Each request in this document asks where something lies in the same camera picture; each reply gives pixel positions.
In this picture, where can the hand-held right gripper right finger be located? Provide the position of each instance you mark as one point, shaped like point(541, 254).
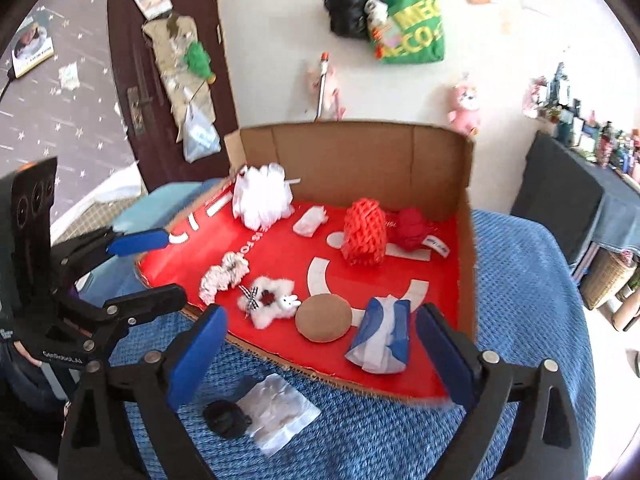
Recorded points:
point(445, 355)

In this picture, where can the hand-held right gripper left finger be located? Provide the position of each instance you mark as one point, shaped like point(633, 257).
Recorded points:
point(197, 355)

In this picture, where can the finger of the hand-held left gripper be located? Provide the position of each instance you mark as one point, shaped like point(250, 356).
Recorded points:
point(140, 241)
point(150, 300)

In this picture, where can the blue white sponge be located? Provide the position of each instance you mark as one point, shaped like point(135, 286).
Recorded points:
point(380, 335)

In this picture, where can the black mesh pouf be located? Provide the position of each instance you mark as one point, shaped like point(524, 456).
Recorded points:
point(225, 417)

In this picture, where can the cream lace scrunchie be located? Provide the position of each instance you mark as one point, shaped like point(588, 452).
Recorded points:
point(220, 275)

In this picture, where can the white plush star with bow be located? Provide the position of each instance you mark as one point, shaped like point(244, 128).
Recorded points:
point(270, 305)

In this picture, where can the round tan sponge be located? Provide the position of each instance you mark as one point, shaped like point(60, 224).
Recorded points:
point(322, 317)

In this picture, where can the red foam net sleeve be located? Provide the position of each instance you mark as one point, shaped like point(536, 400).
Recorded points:
point(365, 230)

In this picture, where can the small white cloth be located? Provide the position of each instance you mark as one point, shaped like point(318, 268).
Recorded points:
point(310, 221)

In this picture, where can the cardboard box red bottom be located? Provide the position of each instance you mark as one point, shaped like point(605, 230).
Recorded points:
point(350, 160)

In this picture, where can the light blue sheet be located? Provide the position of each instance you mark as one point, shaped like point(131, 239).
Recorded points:
point(150, 210)

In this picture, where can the beige grid pattern mat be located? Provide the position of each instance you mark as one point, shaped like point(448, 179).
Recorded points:
point(85, 220)

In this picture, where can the blue knitted blanket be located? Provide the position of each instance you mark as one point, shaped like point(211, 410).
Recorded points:
point(375, 435)

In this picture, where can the clear hanging plastic bag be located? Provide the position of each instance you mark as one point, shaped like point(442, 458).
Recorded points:
point(200, 135)

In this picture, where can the white mesh bath pouf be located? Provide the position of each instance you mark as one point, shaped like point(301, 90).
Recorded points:
point(262, 195)

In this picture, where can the red yarn ball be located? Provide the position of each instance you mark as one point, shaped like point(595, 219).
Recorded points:
point(410, 227)

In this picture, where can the white paper on wallpaper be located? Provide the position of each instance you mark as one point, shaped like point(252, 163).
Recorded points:
point(69, 76)

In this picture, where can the wicker basket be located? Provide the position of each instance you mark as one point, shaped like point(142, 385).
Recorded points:
point(605, 280)

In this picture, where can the beige hanging door organizer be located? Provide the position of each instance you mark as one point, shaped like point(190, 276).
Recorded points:
point(172, 60)

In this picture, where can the white jug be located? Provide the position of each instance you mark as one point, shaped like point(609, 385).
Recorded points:
point(627, 310)

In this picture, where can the green plush toy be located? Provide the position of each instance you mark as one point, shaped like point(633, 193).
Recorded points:
point(197, 60)

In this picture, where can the dark grey cloth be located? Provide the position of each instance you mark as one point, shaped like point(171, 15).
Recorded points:
point(555, 195)

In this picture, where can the dark brown door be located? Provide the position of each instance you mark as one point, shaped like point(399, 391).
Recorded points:
point(125, 35)

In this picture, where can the blue cloth covered table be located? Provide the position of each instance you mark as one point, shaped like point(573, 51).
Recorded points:
point(620, 210)

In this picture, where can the orange capped stick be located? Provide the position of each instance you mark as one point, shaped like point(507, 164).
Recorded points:
point(322, 85)

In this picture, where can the pink plush toy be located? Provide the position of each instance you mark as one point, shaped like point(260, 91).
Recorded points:
point(464, 110)

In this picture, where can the group of cosmetic bottles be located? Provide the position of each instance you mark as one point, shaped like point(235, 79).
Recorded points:
point(600, 130)

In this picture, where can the black backpack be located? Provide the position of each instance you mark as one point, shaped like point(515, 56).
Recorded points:
point(345, 2)

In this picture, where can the orange hanging charm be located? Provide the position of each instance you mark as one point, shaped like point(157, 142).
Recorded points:
point(385, 42)

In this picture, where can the green tote bag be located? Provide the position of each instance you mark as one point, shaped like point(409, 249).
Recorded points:
point(415, 30)

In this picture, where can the framed wall picture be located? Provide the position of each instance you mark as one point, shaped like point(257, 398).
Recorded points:
point(31, 45)

